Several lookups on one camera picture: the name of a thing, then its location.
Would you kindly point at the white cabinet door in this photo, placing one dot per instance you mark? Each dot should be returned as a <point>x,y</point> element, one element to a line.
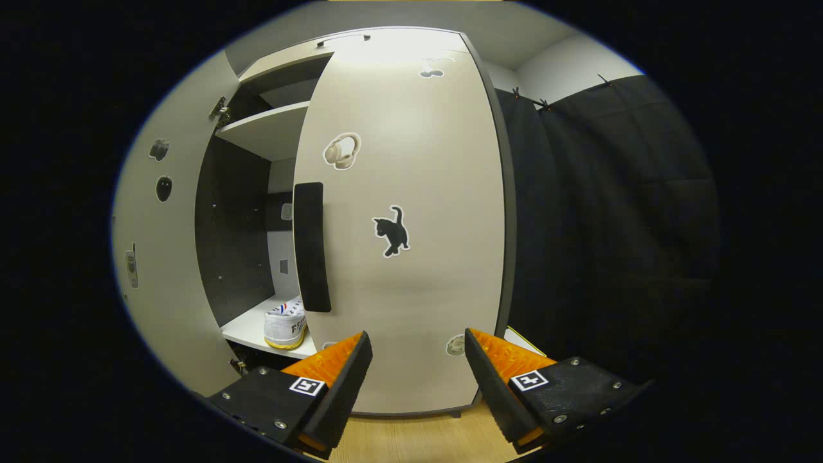
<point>437,289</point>
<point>167,308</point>

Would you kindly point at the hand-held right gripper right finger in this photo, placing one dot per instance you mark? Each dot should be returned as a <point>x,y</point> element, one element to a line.
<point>492,392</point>

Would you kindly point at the white striped canvas shoe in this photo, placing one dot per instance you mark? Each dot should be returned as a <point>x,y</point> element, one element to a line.
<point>283,328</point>

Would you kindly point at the white and grey shoe cabinet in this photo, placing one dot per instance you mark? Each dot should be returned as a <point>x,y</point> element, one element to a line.
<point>238,244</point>

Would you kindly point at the black backdrop cloth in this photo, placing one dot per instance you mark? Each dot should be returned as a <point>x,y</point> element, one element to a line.
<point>611,225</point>

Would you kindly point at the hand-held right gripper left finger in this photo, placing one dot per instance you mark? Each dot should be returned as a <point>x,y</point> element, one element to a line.
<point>344,386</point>

